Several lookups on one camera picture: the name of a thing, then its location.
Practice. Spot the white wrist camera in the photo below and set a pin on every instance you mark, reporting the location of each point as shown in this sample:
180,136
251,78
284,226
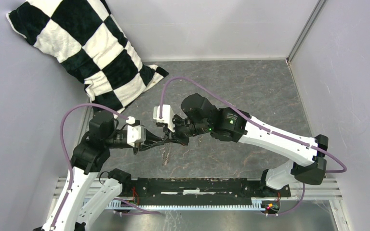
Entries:
131,123
163,116

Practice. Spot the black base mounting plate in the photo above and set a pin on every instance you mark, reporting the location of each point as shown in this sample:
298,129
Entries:
199,191

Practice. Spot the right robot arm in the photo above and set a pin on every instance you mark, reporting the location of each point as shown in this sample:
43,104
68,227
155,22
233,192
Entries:
306,164

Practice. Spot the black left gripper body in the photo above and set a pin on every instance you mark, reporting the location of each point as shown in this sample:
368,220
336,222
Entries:
144,142

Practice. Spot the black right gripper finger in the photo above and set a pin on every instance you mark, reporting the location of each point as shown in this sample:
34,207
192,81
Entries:
169,136
175,142

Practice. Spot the aluminium rail frame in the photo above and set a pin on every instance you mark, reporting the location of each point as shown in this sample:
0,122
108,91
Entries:
328,190

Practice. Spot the white toothed cable duct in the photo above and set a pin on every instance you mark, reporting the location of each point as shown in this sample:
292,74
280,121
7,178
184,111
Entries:
253,206

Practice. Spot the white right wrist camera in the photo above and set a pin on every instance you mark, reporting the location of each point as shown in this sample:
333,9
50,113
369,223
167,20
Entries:
163,116

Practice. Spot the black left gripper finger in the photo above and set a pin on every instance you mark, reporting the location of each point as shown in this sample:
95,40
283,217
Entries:
148,145
150,137

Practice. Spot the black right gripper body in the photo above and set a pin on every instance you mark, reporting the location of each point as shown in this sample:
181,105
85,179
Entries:
183,128

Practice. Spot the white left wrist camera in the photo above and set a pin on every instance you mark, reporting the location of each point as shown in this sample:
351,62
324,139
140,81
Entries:
131,123

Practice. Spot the black white checkered pillow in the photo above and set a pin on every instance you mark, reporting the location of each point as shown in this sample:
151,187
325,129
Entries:
85,38

